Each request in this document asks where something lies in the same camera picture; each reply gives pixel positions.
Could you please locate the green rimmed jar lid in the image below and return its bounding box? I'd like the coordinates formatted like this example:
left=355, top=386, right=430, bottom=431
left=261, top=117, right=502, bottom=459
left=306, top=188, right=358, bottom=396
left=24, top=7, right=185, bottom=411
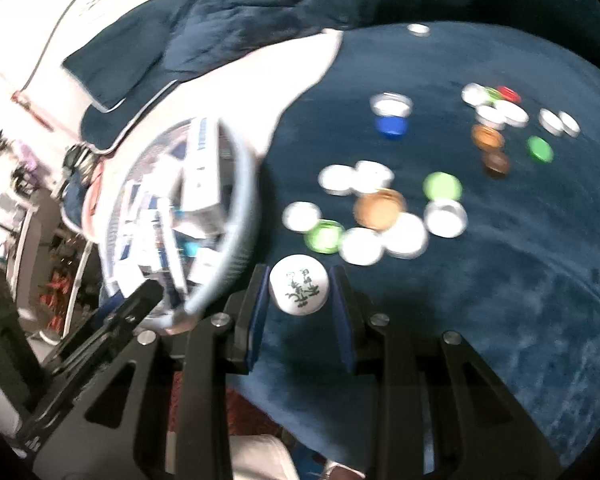
left=303, top=220, right=346, bottom=255

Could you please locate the small orange-brown bottle cap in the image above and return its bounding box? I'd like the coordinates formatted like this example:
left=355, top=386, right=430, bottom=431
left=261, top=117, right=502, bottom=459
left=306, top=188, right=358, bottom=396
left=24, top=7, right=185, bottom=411
left=471, top=124, right=506, bottom=152

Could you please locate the person's bare leg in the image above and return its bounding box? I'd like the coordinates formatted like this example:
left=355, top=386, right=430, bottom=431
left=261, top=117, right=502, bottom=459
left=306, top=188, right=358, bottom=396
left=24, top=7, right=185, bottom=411
left=325, top=460, right=368, bottom=480

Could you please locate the small green bottle cap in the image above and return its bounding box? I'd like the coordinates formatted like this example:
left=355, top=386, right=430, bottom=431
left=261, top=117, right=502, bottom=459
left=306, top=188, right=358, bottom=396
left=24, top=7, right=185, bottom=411
left=527, top=136, right=554, bottom=163

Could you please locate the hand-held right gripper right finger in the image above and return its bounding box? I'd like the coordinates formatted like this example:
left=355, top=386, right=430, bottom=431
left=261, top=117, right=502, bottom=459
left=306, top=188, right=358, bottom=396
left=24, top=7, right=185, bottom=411
left=330, top=265, right=563, bottom=480

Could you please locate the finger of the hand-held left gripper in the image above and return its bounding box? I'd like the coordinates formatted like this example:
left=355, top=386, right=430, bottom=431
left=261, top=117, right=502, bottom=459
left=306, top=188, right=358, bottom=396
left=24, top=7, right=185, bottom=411
left=97, top=280, right=165, bottom=346

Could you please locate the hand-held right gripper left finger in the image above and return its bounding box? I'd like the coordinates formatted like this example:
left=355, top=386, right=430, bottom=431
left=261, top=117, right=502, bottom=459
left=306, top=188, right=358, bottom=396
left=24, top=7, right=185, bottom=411
left=32, top=264, right=271, bottom=480

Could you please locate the white garment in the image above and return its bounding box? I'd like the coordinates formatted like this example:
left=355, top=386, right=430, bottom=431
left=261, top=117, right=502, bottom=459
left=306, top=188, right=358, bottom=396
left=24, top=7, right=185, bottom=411
left=165, top=430, right=326, bottom=480

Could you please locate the white cap with green print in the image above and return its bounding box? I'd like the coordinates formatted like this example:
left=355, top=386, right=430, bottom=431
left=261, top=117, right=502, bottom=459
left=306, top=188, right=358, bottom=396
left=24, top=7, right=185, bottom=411
left=268, top=255, right=330, bottom=317

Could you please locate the large orange-brown jar lid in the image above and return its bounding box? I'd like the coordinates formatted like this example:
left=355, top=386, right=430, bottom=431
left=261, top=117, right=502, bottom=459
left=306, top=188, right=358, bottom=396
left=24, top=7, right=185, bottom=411
left=353, top=188, right=407, bottom=231

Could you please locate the white rimmed jar lid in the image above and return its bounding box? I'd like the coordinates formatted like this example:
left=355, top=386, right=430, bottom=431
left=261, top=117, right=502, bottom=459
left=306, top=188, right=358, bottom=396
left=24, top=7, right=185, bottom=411
left=354, top=160, right=396, bottom=195

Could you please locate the pink cloth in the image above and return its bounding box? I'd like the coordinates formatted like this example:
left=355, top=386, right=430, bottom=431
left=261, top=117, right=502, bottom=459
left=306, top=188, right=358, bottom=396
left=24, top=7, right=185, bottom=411
left=77, top=29, right=345, bottom=241

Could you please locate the pile of toothpaste boxes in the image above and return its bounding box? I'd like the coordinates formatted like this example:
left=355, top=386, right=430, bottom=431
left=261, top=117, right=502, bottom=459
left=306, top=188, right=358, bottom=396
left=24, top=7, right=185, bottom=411
left=105, top=117, right=231, bottom=301

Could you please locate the light blue round basket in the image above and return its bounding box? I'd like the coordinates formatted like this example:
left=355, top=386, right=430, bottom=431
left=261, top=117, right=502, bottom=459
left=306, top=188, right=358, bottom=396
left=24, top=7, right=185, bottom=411
left=97, top=116, right=261, bottom=333

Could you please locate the red tape strip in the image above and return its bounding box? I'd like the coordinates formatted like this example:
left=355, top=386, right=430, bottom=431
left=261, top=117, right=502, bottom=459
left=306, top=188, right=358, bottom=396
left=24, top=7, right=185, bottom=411
left=10, top=91, right=76, bottom=136

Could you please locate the large green bottle cap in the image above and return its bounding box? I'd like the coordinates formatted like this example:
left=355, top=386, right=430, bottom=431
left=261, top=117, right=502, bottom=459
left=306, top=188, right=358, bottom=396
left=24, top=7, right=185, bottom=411
left=422, top=171, right=463, bottom=202

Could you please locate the dark brown bottle cap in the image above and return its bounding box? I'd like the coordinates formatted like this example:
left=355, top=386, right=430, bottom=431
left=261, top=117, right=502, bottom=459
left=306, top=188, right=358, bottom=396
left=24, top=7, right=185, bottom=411
left=482, top=151, right=512, bottom=177

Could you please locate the white storage rack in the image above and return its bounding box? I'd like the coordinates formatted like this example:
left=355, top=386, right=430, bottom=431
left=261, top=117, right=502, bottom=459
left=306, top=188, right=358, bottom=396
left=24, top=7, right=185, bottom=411
left=0, top=175, right=96, bottom=346

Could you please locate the dark blue velvet blanket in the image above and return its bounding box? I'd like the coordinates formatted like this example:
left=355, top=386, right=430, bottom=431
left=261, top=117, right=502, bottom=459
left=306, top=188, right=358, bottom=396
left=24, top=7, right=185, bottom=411
left=225, top=0, right=600, bottom=480

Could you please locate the dark blue jacket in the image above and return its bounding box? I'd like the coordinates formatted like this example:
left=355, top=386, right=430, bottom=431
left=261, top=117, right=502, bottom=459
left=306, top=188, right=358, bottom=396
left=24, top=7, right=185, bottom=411
left=62, top=0, right=361, bottom=153

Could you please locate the blue bottle cap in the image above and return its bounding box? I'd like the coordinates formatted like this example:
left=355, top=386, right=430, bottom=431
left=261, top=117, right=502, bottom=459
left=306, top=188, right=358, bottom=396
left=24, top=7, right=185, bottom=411
left=374, top=116, right=410, bottom=140

